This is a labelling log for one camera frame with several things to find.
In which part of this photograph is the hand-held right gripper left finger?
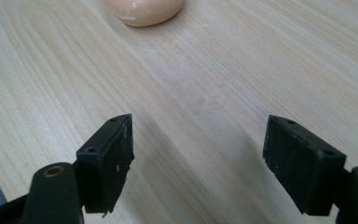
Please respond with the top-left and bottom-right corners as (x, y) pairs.
(76, 113), (136, 217)

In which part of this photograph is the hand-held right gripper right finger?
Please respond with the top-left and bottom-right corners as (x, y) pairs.
(262, 114), (348, 217)

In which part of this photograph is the peach round egg-shaped object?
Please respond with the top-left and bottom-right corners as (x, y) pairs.
(107, 0), (186, 28)

